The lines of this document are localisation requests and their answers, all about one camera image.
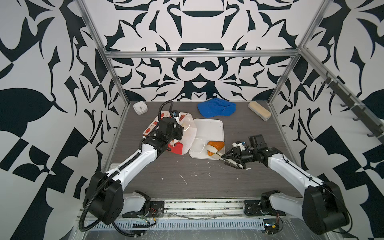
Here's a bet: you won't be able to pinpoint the beige sponge block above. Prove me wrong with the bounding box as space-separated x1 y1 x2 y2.
248 101 272 122

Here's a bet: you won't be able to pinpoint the black wall hook rail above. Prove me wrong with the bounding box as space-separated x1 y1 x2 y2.
320 72 384 145

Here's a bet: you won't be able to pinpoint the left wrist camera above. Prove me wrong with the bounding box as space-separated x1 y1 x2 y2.
171 110 181 118

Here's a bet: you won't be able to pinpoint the blue cloth cap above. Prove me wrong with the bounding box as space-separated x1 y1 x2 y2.
197 99 236 118

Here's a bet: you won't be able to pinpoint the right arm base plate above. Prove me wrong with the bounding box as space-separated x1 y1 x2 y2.
244 199 286 217

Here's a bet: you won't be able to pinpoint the white square analog clock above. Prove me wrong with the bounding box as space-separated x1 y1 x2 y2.
133 101 148 115

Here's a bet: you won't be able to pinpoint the green circuit board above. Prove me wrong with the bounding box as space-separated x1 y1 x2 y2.
263 219 280 235

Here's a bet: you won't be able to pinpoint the white red paper bag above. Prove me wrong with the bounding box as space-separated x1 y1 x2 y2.
143 111 198 155

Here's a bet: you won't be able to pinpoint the black corrugated cable conduit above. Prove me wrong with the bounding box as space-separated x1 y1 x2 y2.
78 170 118 232

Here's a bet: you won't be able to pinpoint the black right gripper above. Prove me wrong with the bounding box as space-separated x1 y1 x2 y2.
222 146 258 169

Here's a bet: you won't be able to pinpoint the metal white-tipped tongs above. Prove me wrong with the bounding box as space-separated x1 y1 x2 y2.
206 145 243 169

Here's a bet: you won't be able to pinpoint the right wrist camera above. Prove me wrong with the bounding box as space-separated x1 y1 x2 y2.
232 141 248 151

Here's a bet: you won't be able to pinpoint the orange fake baguette bread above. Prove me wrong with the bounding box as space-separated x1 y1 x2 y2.
206 141 225 157

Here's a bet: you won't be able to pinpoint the white slotted cable duct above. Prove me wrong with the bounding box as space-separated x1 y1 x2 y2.
85 218 266 231

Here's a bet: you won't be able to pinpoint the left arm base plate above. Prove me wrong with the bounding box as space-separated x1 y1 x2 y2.
122 201 165 218

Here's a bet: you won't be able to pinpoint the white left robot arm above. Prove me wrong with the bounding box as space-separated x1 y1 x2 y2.
79 117 184 232

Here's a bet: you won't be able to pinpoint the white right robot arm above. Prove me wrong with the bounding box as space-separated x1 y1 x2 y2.
220 135 353 235

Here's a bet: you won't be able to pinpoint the white plastic tray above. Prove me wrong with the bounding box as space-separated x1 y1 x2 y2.
189 119 225 160

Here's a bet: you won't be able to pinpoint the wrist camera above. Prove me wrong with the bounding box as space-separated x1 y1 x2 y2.
171 110 181 118
232 141 248 151

